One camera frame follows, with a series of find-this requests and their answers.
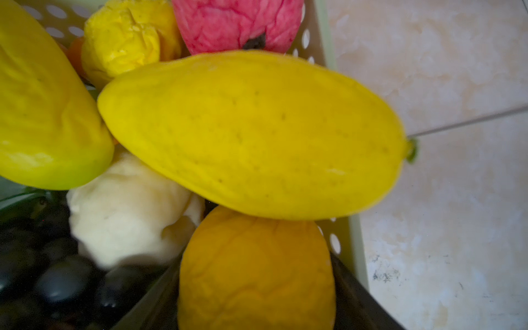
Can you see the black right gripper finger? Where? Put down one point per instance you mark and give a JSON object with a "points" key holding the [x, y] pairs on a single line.
{"points": [[356, 309]]}

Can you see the orange yellow orange fruit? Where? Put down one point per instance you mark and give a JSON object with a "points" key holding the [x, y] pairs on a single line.
{"points": [[244, 272]]}

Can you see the light green plastic basket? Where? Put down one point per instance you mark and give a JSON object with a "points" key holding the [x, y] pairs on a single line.
{"points": [[65, 19]]}

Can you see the black grape bunch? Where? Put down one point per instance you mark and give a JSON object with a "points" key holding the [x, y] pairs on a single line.
{"points": [[46, 283]]}

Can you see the yellow mango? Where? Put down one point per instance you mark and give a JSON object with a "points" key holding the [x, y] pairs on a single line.
{"points": [[265, 134]]}

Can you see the white garlic bulb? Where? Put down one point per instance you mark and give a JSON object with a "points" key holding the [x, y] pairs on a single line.
{"points": [[132, 215]]}

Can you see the pink red pomegranate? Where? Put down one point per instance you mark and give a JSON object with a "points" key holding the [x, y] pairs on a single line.
{"points": [[217, 26]]}

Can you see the yellow banana-like fruit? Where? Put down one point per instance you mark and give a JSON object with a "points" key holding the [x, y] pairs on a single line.
{"points": [[52, 135]]}

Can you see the yellow crumpled lemon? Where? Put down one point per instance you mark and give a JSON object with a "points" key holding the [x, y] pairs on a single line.
{"points": [[125, 35]]}

